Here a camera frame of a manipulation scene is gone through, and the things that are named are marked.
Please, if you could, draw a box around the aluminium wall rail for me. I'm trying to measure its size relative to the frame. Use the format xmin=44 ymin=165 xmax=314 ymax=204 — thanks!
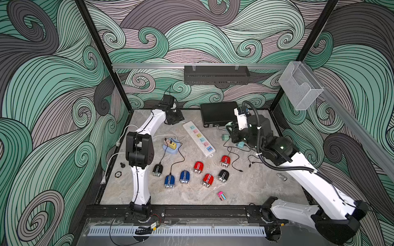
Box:
xmin=112 ymin=63 xmax=288 ymax=70
xmin=304 ymin=65 xmax=394 ymax=180

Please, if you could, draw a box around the aluminium wall rail back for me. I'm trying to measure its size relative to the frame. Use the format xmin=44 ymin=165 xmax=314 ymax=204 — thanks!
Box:
xmin=112 ymin=63 xmax=288 ymax=70

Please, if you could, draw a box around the white power strip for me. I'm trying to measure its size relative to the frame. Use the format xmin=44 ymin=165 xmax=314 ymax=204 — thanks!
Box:
xmin=183 ymin=121 xmax=216 ymax=157

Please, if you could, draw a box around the black shaver usb cable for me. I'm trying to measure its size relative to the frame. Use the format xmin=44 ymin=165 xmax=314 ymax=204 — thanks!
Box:
xmin=158 ymin=144 xmax=168 ymax=165

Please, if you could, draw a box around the white slotted cable duct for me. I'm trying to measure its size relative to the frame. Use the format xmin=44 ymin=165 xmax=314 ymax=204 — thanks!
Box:
xmin=87 ymin=225 xmax=266 ymax=237

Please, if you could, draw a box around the black wall shelf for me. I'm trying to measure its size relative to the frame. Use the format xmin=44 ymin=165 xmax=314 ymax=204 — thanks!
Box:
xmin=184 ymin=65 xmax=250 ymax=89

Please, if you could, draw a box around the teal charger adapter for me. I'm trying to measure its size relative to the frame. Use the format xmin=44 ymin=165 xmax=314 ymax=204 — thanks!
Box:
xmin=236 ymin=141 xmax=245 ymax=148

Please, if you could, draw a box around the blue shaver cable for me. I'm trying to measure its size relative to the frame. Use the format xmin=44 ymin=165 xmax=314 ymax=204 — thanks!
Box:
xmin=169 ymin=138 xmax=186 ymax=176

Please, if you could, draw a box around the aluminium wall rail right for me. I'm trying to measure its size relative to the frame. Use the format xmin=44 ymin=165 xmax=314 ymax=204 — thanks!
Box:
xmin=304 ymin=65 xmax=394 ymax=180

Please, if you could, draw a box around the pink striped small box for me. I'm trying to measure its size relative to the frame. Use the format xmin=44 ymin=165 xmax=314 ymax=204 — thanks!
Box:
xmin=217 ymin=191 xmax=227 ymax=201

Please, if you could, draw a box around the green charger adapter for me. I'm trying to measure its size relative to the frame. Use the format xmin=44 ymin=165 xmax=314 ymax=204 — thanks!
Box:
xmin=222 ymin=134 xmax=230 ymax=141

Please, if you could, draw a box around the light blue socket cube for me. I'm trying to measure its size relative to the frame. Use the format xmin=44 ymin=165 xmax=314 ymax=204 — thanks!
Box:
xmin=163 ymin=138 xmax=181 ymax=154

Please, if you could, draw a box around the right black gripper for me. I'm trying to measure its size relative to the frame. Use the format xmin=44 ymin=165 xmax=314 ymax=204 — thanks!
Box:
xmin=226 ymin=122 xmax=262 ymax=153

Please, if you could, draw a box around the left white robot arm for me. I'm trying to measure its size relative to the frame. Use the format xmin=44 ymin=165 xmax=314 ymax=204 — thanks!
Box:
xmin=125 ymin=95 xmax=184 ymax=218

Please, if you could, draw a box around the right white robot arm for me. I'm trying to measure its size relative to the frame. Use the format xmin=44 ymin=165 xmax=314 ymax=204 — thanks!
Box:
xmin=226 ymin=106 xmax=368 ymax=245

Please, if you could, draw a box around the clear acrylic wall box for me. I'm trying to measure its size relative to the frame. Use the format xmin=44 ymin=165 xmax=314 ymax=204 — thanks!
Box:
xmin=279 ymin=61 xmax=324 ymax=111

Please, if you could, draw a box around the red shaver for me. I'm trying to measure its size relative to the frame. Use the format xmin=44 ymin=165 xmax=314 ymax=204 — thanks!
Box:
xmin=193 ymin=161 xmax=204 ymax=174
xmin=220 ymin=155 xmax=231 ymax=168
xmin=202 ymin=173 xmax=214 ymax=187

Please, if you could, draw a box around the black briefcase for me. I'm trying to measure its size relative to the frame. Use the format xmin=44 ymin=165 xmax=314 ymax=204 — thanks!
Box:
xmin=200 ymin=101 xmax=238 ymax=128

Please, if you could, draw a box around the white power cord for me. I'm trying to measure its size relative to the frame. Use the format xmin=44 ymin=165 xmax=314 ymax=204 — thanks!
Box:
xmin=101 ymin=117 xmax=185 ymax=185

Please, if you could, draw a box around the blue shaver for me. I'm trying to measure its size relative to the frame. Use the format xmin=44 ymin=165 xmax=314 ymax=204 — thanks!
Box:
xmin=164 ymin=174 xmax=175 ymax=189
xmin=180 ymin=170 xmax=190 ymax=184

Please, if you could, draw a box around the yellow charger adapter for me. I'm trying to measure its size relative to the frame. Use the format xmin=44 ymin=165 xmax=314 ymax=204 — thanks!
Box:
xmin=168 ymin=141 xmax=177 ymax=150

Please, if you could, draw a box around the silver metal knob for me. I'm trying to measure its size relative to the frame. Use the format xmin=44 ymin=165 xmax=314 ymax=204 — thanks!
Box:
xmin=277 ymin=173 xmax=287 ymax=181

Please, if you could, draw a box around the black shaver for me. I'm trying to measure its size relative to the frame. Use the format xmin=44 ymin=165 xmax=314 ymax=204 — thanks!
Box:
xmin=152 ymin=164 xmax=163 ymax=177
xmin=217 ymin=169 xmax=229 ymax=183

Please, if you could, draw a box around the blue shaver front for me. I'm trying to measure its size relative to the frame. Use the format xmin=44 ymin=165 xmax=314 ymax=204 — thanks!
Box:
xmin=164 ymin=174 xmax=175 ymax=189

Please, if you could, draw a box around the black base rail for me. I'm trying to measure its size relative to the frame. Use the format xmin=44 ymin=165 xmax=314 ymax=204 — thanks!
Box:
xmin=82 ymin=204 xmax=318 ymax=227

